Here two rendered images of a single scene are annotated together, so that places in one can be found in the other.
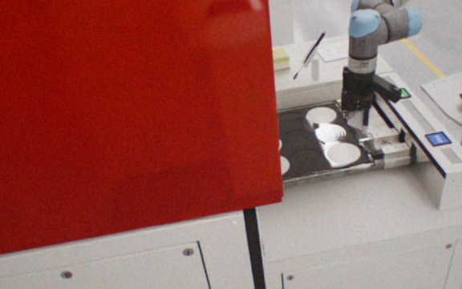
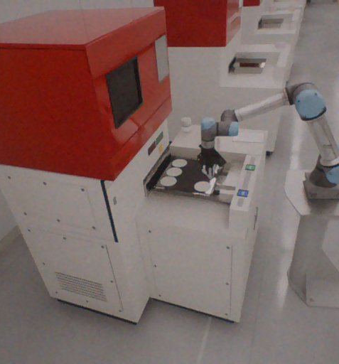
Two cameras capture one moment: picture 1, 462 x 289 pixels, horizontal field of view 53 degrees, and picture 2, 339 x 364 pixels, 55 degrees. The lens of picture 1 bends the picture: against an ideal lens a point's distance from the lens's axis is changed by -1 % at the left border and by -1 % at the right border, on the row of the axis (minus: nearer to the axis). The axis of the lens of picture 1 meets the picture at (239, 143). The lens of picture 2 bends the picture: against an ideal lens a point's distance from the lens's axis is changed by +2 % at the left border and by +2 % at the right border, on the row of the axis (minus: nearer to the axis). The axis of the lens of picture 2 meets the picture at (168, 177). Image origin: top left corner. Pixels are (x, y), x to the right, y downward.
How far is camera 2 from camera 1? 0.96 m
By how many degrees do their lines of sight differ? 22
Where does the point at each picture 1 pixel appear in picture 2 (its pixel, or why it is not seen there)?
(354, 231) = (183, 221)
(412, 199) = (222, 219)
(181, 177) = (77, 159)
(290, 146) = (183, 175)
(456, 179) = (234, 213)
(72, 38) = (43, 103)
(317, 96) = not seen: hidden behind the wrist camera
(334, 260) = (169, 230)
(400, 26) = (224, 129)
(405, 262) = (205, 247)
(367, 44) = (205, 134)
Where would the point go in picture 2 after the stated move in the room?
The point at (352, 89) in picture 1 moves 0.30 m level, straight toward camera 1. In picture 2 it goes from (203, 154) to (168, 180)
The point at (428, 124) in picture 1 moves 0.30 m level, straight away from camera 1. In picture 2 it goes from (247, 185) to (281, 164)
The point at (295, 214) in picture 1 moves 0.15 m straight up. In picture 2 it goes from (166, 205) to (164, 185)
